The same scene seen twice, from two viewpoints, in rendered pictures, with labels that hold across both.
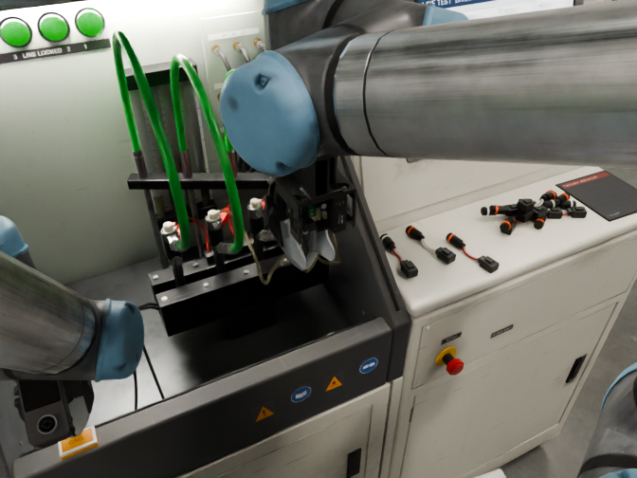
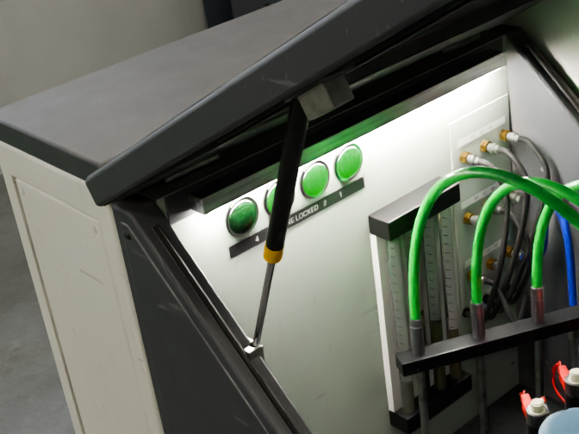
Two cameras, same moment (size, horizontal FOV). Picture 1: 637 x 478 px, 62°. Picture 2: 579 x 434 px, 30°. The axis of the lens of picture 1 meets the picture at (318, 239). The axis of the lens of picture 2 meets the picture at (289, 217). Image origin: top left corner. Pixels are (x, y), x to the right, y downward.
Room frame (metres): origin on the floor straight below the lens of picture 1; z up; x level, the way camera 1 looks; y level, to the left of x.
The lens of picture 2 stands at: (-0.26, 0.72, 1.97)
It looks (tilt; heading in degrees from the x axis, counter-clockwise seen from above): 27 degrees down; 349
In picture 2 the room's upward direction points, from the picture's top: 8 degrees counter-clockwise
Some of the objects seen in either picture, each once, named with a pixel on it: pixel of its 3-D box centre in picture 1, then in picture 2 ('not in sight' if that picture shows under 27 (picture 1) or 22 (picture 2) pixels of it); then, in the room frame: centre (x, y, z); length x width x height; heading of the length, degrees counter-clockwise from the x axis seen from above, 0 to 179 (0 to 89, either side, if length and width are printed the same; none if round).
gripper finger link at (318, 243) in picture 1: (320, 245); not in sight; (0.52, 0.00, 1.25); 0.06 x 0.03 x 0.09; 27
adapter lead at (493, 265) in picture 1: (471, 251); not in sight; (0.81, -0.30, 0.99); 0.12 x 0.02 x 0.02; 35
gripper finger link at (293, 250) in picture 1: (298, 252); not in sight; (0.50, 0.02, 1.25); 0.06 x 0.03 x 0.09; 27
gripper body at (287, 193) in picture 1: (310, 175); not in sight; (0.51, 0.01, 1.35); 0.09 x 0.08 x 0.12; 27
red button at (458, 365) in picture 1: (451, 362); not in sight; (0.69, -0.27, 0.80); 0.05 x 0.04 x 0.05; 117
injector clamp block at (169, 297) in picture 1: (244, 289); not in sight; (0.79, 0.15, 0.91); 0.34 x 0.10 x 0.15; 117
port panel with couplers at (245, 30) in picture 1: (241, 92); (491, 206); (1.08, 0.16, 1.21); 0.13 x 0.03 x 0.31; 117
